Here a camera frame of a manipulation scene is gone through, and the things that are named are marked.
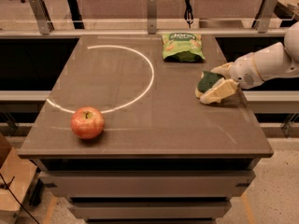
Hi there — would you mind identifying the black hanging cable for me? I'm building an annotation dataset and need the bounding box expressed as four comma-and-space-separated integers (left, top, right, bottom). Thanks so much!
182, 0, 194, 29

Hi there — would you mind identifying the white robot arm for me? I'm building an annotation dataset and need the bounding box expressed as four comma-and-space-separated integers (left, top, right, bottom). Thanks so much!
195, 22, 299, 105

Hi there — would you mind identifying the green chip bag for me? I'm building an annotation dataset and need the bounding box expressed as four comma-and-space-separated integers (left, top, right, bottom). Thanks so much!
162, 32, 206, 62

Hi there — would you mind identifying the black floor cable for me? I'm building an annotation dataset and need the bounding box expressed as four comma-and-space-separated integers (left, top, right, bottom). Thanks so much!
0, 173, 41, 224

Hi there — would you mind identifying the grey drawer cabinet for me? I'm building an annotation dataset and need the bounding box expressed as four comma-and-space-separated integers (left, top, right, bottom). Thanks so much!
19, 35, 272, 224

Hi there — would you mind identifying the left metal rail bracket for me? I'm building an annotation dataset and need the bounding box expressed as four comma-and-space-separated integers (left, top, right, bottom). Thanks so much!
28, 0, 54, 35

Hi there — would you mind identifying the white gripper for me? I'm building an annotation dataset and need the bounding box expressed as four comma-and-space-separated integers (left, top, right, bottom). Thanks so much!
200, 54, 263, 105

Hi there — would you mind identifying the red apple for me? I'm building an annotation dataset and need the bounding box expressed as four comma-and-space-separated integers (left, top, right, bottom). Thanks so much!
70, 106, 105, 139

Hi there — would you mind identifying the cardboard box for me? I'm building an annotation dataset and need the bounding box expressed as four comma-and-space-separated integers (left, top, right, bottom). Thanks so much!
0, 134, 36, 224

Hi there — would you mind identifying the right metal rail bracket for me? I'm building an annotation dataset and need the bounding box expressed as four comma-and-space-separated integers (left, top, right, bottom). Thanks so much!
256, 0, 278, 33

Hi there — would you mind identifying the metal rail bracket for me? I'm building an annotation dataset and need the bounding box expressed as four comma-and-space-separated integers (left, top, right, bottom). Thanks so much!
147, 0, 157, 35
28, 0, 54, 35
256, 0, 278, 33

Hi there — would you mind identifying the middle metal rail bracket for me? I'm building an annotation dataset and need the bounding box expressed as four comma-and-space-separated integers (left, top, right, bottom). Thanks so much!
147, 0, 157, 35

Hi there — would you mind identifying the green and yellow sponge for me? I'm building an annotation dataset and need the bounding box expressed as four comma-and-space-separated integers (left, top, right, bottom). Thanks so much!
195, 71, 224, 98

